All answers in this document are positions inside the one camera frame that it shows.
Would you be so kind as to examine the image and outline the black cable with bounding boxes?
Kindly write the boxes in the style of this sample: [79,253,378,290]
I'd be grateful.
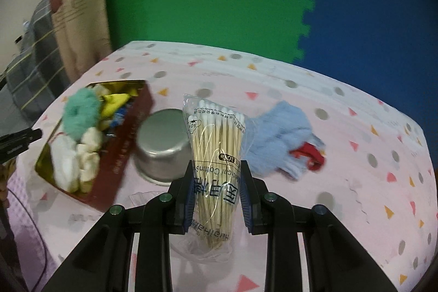
[5,187,47,292]

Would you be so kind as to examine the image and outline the grey plaid bedding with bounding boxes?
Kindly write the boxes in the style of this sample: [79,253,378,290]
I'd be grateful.
[0,0,74,119]

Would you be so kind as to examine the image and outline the pink patterned tablecloth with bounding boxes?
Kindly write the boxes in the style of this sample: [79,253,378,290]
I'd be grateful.
[10,41,429,292]

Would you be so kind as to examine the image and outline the yellow plastic bag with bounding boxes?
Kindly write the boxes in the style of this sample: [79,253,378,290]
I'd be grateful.
[99,92,132,118]

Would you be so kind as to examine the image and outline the cotton swab packet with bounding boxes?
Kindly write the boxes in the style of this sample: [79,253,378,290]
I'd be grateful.
[181,93,247,257]

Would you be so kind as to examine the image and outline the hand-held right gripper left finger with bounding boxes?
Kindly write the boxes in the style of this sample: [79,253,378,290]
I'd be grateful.
[43,160,196,292]

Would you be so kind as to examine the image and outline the beige floral curtain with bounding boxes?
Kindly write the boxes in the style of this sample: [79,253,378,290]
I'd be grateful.
[44,0,114,81]

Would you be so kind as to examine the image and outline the teal fluffy scrunchie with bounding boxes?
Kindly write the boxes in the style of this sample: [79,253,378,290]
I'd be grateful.
[63,88,102,142]

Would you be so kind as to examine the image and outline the red clip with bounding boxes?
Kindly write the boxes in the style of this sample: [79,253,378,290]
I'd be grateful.
[289,142,326,173]

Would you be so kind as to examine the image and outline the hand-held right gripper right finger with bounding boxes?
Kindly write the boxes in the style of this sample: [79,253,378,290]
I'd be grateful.
[240,160,399,292]

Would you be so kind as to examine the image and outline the cream knotted cloth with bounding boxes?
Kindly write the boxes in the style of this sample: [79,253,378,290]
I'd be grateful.
[76,126,104,184]

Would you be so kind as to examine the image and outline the lavender waffle cloth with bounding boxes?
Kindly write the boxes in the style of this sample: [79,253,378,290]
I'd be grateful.
[7,169,61,292]

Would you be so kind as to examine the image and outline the white folded cloth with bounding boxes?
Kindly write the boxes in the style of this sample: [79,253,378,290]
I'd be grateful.
[51,136,80,192]

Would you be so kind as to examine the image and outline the blue wrapped packet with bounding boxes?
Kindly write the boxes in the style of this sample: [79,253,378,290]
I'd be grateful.
[111,104,132,129]

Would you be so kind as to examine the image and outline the dark red tin box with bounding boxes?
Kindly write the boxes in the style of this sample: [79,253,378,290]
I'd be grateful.
[34,79,154,212]

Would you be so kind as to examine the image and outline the clear plastic wrapper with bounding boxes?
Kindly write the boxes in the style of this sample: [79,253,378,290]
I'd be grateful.
[129,191,153,210]

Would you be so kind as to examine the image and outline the round silver metal tin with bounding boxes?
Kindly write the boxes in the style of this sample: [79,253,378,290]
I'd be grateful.
[135,109,193,187]

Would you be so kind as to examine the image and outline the blue foam mat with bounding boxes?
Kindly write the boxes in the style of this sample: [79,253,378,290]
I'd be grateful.
[292,0,438,146]

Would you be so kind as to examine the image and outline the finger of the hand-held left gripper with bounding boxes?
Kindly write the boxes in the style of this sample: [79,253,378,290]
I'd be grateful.
[0,129,43,163]

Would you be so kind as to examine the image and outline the light blue fluffy towel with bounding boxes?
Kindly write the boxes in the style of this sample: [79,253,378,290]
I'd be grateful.
[244,100,326,182]

